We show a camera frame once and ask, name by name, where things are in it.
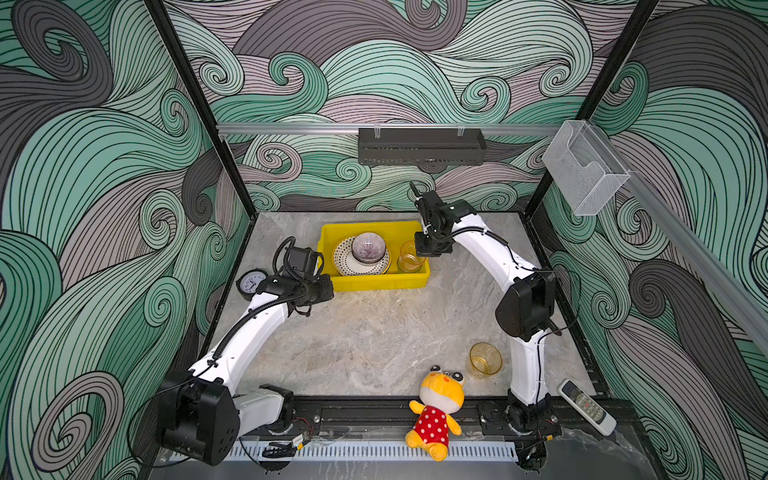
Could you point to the white remote control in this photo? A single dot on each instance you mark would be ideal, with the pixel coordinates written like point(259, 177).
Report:
point(598, 417)

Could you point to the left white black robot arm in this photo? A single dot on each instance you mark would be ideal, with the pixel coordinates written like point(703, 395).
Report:
point(200, 412)

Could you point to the pink transparent cup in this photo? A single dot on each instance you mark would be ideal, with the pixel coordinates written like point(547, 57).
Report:
point(409, 248)

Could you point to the yellow rimmed dotted plate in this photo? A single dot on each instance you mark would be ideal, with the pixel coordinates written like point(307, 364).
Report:
point(347, 264)

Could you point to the amber transparent cup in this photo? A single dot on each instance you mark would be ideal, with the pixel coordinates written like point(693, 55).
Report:
point(485, 359)

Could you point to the green transparent cup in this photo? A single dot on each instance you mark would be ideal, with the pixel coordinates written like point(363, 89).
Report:
point(410, 263)

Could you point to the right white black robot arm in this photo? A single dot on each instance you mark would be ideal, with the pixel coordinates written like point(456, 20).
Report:
point(528, 293)

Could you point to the black wall shelf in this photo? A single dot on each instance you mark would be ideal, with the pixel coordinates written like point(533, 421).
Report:
point(411, 146)

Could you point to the white slotted cable duct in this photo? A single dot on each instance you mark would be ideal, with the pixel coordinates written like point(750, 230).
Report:
point(379, 451)

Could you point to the yellow plastic bin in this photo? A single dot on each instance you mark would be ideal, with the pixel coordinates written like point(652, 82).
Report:
point(395, 235)

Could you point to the brown striped bowl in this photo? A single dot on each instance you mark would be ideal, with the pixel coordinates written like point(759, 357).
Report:
point(368, 248)

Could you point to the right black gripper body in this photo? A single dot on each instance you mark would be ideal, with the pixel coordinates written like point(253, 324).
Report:
point(431, 243)

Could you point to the yellow plush toy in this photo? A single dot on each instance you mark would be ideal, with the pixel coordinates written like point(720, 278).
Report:
point(441, 396)

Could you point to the round pressure gauge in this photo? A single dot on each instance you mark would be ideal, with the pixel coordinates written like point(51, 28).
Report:
point(249, 281)

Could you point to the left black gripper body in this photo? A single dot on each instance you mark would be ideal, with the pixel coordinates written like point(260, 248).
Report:
point(317, 290)

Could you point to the clear plastic wall holder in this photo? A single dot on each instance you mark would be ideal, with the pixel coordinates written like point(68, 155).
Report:
point(585, 166)

